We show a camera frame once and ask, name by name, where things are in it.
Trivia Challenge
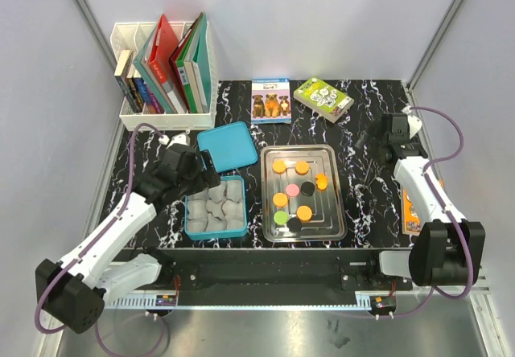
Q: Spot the tan spine paperback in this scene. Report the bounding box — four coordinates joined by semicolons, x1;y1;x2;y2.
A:
113;49;142;113

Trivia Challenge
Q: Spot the teal grey book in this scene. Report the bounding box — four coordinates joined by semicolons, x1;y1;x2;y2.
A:
134;23;176;114

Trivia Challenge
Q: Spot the steel baking tray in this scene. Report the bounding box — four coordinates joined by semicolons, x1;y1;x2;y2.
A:
261;145;347;243

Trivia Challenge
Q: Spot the orange fish shaped cookie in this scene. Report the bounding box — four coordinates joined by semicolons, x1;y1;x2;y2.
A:
315;174;328;191

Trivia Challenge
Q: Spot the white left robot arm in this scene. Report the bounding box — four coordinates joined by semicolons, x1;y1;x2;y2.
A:
35;133;220;334

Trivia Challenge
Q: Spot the teal cookie box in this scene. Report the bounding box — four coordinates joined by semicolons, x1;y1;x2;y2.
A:
184;175;248;241

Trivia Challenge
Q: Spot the black sandwich cookie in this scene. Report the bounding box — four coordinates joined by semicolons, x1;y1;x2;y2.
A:
300;181;315;196
286;217;303;232

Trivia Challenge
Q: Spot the dog picture book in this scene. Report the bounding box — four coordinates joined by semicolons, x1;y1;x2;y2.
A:
250;78;292;124

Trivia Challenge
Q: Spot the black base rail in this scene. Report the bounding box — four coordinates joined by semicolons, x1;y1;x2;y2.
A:
143;248;413;308

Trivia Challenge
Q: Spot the orange book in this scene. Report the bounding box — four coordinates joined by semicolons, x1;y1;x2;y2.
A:
401;187;422;236

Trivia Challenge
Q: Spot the green round cookie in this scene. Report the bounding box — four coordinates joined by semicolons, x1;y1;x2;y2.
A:
274;211;289;226

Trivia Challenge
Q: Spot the teal box lid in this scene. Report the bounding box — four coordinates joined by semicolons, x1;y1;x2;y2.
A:
197;121;258;173

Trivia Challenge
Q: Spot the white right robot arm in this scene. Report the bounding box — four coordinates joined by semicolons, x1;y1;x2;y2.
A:
355;107;486;295

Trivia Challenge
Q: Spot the white file organizer rack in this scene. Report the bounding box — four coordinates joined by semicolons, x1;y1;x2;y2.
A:
109;22;219;131

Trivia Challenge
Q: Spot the pink round cookie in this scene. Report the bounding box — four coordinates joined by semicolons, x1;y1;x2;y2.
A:
285;183;300;198

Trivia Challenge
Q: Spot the dark blue paperback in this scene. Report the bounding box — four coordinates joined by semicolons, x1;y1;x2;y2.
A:
134;75;155;114

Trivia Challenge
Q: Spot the orange round cracker cookie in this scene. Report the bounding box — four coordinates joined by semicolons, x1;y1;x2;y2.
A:
295;161;310;175
273;192;289;208
296;205;313;222
272;160;287;174

